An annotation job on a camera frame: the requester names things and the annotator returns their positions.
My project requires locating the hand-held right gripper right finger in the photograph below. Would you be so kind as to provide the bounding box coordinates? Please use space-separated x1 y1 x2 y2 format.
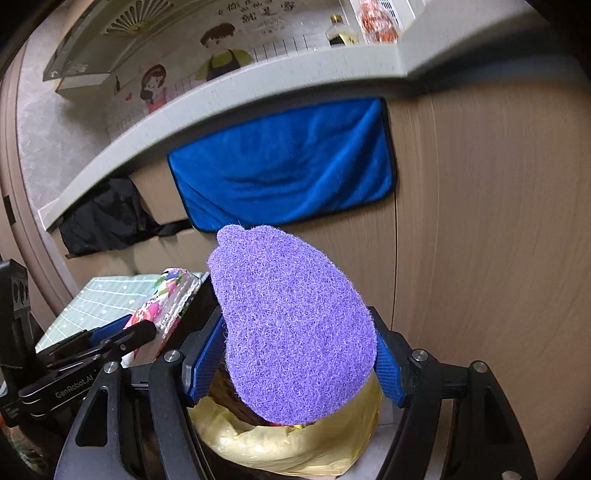
367 307 539 480

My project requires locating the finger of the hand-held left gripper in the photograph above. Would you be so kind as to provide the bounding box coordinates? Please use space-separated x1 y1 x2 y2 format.
88 320 158 365
37 315 136 358

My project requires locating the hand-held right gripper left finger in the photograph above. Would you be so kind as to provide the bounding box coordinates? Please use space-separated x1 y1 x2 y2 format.
55 305 227 480

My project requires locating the floral packet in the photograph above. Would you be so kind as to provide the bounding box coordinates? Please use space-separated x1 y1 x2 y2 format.
124 268 211 365

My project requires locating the purple sponge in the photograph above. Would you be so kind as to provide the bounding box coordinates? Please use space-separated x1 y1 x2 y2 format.
207 224 377 425

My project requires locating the yellow trash bag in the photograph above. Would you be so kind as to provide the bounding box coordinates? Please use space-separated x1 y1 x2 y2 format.
189 369 384 476

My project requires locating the grey checked tablecloth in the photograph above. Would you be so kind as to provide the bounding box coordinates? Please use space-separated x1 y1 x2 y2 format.
34 272 211 354

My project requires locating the black bag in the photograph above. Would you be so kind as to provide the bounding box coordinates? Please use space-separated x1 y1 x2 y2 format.
59 178 192 257

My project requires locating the blue towel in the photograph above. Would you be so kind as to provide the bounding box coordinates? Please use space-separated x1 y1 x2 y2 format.
167 97 399 232

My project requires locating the grey stone countertop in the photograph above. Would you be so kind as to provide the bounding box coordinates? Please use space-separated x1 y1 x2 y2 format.
37 44 591 232

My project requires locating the dark sauce bottle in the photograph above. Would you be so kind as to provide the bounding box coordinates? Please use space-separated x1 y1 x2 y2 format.
327 14 361 47

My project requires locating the red plastic bottle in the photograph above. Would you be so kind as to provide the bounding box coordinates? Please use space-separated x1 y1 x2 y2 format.
358 0 400 44

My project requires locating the beige door frame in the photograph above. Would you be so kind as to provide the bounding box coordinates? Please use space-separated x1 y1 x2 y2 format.
0 46 79 301

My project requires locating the cartoon wall sticker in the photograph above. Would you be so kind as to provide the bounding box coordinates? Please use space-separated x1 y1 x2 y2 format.
108 0 365 139

